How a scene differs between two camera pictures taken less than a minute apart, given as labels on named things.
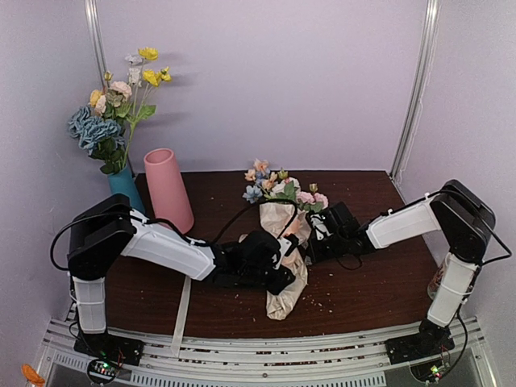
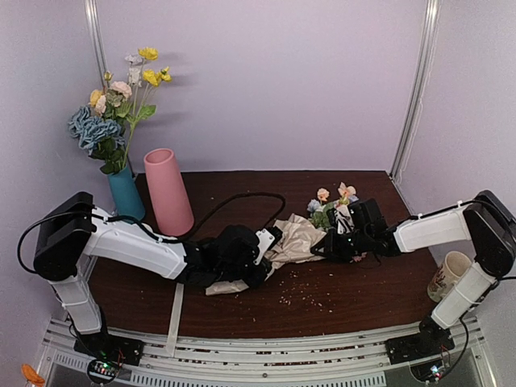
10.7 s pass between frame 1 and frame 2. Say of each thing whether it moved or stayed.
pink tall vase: stayed
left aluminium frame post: stayed
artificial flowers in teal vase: stayed
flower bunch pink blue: moved
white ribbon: moved
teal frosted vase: stayed
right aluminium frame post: stayed
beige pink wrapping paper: moved
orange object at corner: stayed
